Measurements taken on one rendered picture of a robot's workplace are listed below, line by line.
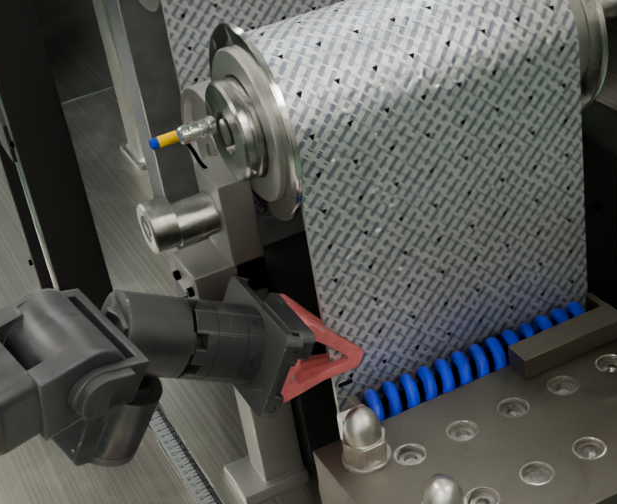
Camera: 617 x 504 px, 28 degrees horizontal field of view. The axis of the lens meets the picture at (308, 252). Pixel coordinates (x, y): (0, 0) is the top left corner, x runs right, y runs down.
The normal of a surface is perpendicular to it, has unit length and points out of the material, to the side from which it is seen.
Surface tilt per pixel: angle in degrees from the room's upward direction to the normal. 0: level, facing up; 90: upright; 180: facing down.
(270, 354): 60
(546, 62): 88
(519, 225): 90
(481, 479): 0
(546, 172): 90
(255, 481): 0
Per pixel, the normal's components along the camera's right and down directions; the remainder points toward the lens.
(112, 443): 0.18, 0.54
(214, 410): -0.14, -0.84
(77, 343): 0.11, -0.70
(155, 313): 0.51, -0.50
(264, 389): -0.84, -0.12
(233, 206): 0.44, 0.42
